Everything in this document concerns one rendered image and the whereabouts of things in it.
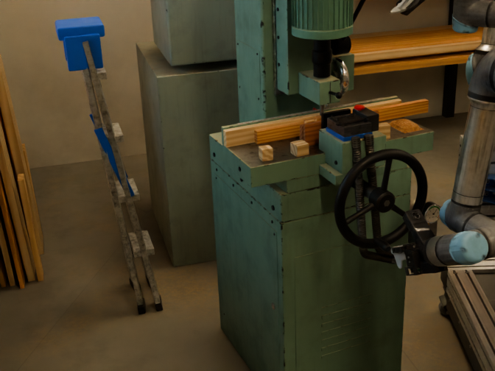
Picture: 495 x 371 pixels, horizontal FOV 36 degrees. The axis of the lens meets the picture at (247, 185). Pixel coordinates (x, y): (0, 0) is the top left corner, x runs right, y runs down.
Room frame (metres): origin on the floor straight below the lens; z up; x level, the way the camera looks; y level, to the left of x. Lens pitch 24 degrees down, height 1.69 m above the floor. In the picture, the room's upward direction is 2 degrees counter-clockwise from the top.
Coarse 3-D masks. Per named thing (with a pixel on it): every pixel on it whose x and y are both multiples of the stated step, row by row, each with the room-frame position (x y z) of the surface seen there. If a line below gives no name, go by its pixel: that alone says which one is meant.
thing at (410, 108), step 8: (400, 104) 2.28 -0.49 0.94; (408, 104) 2.27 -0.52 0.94; (416, 104) 2.28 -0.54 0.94; (424, 104) 2.30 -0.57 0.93; (384, 112) 2.24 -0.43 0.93; (392, 112) 2.25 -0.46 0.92; (400, 112) 2.26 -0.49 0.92; (408, 112) 2.27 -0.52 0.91; (416, 112) 2.29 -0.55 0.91; (424, 112) 2.30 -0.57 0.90; (384, 120) 2.24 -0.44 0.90; (264, 128) 2.10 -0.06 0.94; (272, 128) 2.10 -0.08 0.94; (280, 128) 2.10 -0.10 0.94; (288, 128) 2.11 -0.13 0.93; (296, 128) 2.12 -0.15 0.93; (256, 136) 2.08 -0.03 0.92; (264, 136) 2.08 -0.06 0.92; (272, 136) 2.09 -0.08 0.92; (280, 136) 2.10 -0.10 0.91; (288, 136) 2.11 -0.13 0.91; (296, 136) 2.12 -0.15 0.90
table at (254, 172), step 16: (256, 144) 2.07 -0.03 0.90; (272, 144) 2.07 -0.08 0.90; (288, 144) 2.06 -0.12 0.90; (400, 144) 2.08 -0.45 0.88; (416, 144) 2.10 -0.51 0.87; (432, 144) 2.12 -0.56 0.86; (224, 160) 2.08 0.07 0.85; (240, 160) 1.96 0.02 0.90; (256, 160) 1.95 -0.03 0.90; (272, 160) 1.94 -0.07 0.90; (288, 160) 1.94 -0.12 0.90; (304, 160) 1.96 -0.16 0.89; (320, 160) 1.98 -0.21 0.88; (240, 176) 1.97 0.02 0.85; (256, 176) 1.90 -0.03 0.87; (272, 176) 1.92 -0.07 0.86; (288, 176) 1.94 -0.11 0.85; (304, 176) 1.96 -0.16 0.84; (336, 176) 1.89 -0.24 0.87
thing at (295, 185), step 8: (400, 160) 2.08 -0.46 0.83; (392, 168) 2.07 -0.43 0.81; (400, 168) 2.08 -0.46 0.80; (312, 176) 1.97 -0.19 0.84; (320, 176) 1.98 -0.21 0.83; (280, 184) 1.98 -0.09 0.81; (288, 184) 1.94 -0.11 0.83; (296, 184) 1.95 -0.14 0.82; (304, 184) 1.96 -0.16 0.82; (312, 184) 1.97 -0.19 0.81; (320, 184) 1.98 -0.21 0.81; (328, 184) 1.99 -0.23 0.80; (288, 192) 1.94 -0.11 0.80
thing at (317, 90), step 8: (304, 72) 2.22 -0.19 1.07; (312, 72) 2.22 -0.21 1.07; (304, 80) 2.19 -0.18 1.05; (312, 80) 2.15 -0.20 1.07; (320, 80) 2.13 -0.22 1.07; (328, 80) 2.13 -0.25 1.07; (336, 80) 2.13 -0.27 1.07; (304, 88) 2.19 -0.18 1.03; (312, 88) 2.15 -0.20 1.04; (320, 88) 2.11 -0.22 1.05; (328, 88) 2.12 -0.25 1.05; (336, 88) 2.13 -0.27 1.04; (304, 96) 2.20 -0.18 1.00; (312, 96) 2.15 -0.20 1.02; (320, 96) 2.11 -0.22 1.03; (328, 96) 2.12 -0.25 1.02; (320, 104) 2.11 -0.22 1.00
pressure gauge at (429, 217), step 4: (428, 204) 2.06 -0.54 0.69; (432, 204) 2.06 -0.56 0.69; (436, 204) 2.06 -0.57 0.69; (424, 208) 2.06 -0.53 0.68; (428, 208) 2.05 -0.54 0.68; (432, 208) 2.05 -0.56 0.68; (436, 208) 2.06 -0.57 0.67; (424, 212) 2.05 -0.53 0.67; (428, 212) 2.05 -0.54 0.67; (432, 212) 2.06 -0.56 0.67; (436, 212) 2.06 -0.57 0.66; (424, 216) 2.04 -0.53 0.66; (428, 216) 2.05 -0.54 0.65; (432, 216) 2.06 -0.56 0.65; (436, 216) 2.06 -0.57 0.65; (428, 220) 2.05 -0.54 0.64; (432, 220) 2.06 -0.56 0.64; (436, 220) 2.06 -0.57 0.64; (428, 224) 2.07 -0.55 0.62
